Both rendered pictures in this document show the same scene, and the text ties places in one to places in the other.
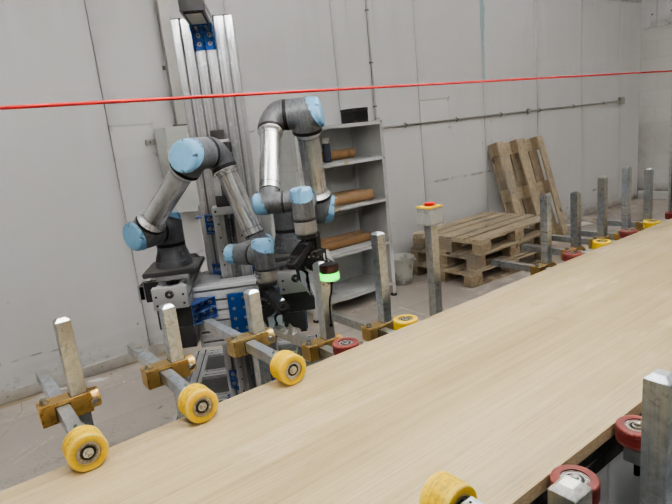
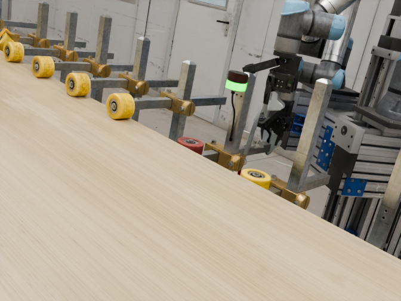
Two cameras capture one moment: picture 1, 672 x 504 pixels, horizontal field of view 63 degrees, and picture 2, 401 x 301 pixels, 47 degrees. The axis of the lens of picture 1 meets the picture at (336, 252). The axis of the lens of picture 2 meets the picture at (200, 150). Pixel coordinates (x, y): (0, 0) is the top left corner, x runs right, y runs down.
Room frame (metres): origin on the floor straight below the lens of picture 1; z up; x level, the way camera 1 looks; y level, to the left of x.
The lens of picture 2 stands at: (1.27, -1.27, 1.33)
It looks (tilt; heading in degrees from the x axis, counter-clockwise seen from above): 19 degrees down; 77
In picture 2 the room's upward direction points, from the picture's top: 12 degrees clockwise
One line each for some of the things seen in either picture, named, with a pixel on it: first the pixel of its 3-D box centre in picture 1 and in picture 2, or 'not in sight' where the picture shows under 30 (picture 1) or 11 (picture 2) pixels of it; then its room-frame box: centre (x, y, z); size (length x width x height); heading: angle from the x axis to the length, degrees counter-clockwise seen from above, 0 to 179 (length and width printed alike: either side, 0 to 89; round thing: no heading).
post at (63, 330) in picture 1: (81, 409); (99, 74); (1.24, 0.66, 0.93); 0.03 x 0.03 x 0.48; 36
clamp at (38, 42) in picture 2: not in sight; (38, 42); (0.93, 1.08, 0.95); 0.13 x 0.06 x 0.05; 126
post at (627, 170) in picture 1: (626, 211); not in sight; (2.85, -1.56, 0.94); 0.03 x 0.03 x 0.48; 36
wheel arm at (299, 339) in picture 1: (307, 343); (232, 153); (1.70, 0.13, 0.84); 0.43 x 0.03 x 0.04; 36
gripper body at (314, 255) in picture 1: (309, 250); (283, 72); (1.79, 0.09, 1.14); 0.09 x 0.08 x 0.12; 146
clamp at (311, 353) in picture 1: (323, 346); (222, 156); (1.66, 0.07, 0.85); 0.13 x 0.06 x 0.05; 126
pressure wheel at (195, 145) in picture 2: (347, 358); (187, 157); (1.53, 0.00, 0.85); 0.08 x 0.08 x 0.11
